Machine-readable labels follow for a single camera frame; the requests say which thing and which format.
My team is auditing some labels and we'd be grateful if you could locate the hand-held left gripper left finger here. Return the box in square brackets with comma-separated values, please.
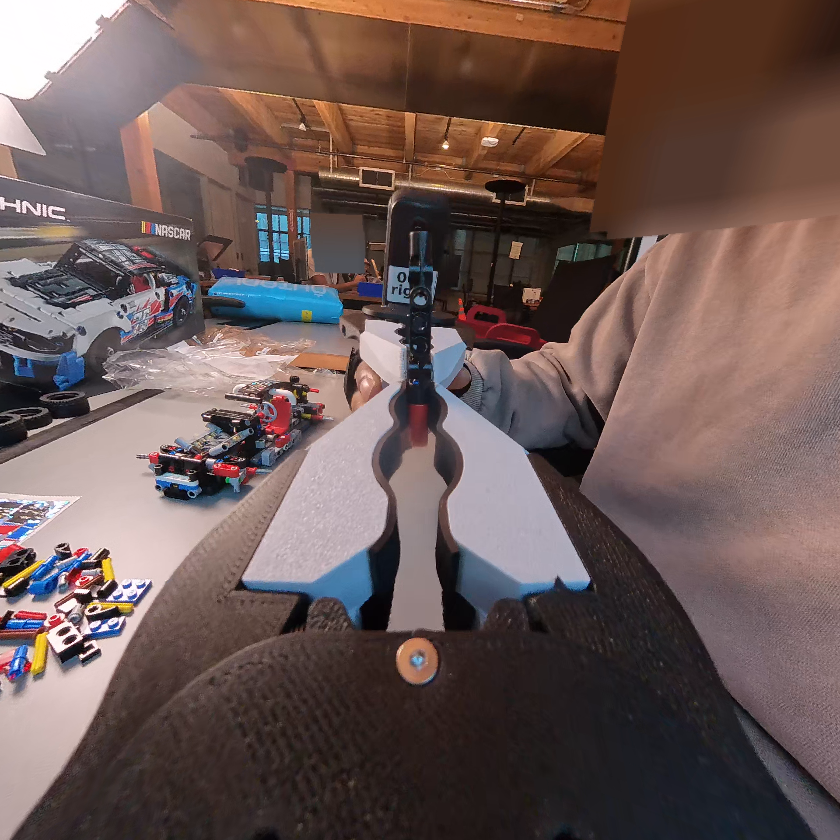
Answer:
[243, 382, 403, 624]

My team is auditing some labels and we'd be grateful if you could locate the black lego box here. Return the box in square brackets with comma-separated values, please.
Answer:
[0, 174, 206, 389]

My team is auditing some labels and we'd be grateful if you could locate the light blue padded case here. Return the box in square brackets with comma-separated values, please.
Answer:
[200, 276, 347, 324]

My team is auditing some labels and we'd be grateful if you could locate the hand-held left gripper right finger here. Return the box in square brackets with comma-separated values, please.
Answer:
[430, 385, 592, 624]

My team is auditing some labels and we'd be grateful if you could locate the clear plastic bag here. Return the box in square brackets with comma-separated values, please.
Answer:
[101, 326, 317, 392]

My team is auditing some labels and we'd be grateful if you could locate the black lego panel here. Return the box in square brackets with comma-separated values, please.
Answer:
[402, 230, 438, 406]

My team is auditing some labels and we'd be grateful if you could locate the studio light panel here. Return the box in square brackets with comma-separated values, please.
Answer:
[0, 0, 129, 101]

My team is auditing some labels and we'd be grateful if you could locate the partly built lego car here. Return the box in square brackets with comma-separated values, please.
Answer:
[136, 377, 336, 504]

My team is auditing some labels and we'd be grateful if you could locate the colourful sticker sheet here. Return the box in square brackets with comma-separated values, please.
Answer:
[0, 497, 81, 547]

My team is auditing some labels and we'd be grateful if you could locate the red chair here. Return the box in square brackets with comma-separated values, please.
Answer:
[456, 303, 550, 353]

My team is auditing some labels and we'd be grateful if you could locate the person's right forearm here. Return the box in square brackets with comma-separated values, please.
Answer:
[467, 262, 657, 454]

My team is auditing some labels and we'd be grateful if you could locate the person's right hand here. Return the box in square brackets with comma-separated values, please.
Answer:
[344, 346, 473, 412]

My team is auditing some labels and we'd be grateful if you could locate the black lego tyre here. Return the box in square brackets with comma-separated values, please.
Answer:
[39, 390, 91, 420]

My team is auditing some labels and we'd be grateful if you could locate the metal ventilation duct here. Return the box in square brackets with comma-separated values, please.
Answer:
[318, 167, 596, 212]

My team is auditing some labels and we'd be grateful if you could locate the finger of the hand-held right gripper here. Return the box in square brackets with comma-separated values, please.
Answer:
[361, 319, 409, 383]
[428, 326, 469, 391]

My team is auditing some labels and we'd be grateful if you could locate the pile of mixed lego pieces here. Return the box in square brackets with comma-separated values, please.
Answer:
[0, 543, 154, 688]

